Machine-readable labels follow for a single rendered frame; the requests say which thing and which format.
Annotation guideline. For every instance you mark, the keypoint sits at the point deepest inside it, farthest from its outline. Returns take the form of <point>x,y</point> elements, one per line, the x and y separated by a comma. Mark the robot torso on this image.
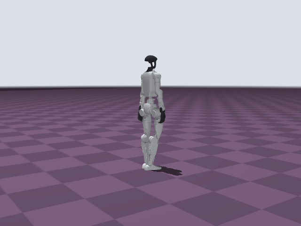
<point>149,91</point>

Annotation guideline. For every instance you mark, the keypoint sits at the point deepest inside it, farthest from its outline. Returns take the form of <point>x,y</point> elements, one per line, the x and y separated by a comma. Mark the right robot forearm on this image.
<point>160,100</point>

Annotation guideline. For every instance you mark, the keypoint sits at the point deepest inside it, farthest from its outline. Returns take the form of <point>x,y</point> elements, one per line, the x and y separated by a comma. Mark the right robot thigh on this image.
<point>155,112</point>

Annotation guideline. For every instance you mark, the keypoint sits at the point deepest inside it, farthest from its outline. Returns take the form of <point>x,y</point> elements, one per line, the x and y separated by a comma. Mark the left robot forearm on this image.
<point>142,100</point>

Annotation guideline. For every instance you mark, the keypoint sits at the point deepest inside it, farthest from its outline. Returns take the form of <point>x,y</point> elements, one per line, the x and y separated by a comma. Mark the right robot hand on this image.
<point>162,116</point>

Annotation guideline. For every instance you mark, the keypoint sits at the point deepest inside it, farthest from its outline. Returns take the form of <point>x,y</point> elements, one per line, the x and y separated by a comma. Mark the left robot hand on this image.
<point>139,116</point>

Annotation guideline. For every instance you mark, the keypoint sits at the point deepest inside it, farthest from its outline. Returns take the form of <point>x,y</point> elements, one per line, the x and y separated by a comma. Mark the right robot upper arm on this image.
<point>157,77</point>

